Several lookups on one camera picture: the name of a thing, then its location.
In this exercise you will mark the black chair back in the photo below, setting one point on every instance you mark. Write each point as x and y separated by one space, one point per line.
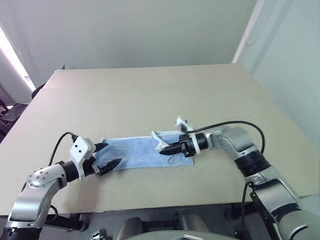
37 92

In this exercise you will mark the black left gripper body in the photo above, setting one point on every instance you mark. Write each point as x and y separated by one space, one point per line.
90 167

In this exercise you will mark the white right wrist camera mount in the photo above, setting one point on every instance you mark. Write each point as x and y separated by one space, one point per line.
183 123

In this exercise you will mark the black equipment beside table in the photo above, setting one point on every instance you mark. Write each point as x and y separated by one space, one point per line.
11 115

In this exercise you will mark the small silver metal clip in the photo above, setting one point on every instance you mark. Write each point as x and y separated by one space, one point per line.
97 235

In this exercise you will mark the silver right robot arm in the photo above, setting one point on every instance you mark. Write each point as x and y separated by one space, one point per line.
272 190

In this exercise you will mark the light blue towel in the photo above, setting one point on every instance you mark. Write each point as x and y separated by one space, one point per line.
135 152

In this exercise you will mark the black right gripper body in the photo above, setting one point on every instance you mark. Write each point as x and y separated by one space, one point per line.
187 147

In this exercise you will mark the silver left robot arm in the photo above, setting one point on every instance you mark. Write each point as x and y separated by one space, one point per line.
37 195

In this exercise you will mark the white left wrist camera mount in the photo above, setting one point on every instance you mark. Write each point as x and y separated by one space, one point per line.
80 150

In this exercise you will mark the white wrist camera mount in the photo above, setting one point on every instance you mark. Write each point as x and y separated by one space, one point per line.
80 150
183 123

